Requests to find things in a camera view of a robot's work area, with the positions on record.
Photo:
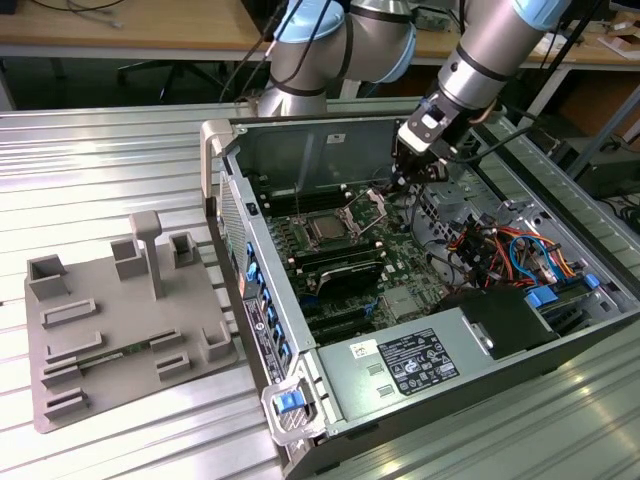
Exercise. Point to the metal locking lever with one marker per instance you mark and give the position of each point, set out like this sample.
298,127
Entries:
359,198

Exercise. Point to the silver CPU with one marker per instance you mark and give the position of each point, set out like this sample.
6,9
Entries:
325,228

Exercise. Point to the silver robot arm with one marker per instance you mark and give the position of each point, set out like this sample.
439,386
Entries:
480,60

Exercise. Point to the RAM slot white latches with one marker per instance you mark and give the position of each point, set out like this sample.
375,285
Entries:
330,252
325,263
305,202
305,190

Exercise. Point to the CPU socket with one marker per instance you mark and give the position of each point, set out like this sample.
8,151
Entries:
301,231

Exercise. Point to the black expansion slot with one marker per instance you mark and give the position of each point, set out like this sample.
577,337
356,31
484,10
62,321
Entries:
340,314
345,330

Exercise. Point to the metal drive cage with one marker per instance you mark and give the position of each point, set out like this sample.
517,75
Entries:
460,200

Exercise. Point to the white case sticker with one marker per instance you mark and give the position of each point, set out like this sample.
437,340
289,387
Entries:
336,138

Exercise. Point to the green motherboard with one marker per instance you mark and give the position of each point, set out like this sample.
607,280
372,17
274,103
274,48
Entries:
400,260

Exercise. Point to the black graphics card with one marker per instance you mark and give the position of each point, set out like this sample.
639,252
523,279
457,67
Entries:
350,277

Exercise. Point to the open PC case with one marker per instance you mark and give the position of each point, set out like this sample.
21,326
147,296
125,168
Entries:
290,150

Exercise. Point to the silver chipset heat sink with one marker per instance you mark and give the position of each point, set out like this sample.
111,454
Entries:
402,305

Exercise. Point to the black plastic shroud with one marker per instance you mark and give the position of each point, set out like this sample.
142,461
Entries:
500,320

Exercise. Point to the blue disk carrier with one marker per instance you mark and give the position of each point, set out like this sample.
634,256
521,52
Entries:
542,296

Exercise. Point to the small blue clip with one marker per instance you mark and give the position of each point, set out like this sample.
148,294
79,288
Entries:
592,280

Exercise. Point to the grey power supply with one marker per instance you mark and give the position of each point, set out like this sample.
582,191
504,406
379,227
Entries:
350,380

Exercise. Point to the brown cardboard box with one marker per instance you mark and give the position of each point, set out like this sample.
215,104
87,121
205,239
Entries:
622,44

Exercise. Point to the black office chair base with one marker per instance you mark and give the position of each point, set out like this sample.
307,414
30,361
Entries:
175,75

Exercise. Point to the blue case latch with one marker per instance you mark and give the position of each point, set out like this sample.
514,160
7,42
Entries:
287,402

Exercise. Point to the wooden desk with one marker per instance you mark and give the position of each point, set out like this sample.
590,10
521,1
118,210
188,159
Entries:
150,25

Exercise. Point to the grey parts rack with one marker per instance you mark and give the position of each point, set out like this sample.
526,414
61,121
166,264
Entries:
125,310

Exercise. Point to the green RAM stick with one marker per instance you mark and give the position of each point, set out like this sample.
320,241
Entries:
110,356

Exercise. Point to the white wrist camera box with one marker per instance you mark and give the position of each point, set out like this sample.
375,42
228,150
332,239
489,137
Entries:
425,125

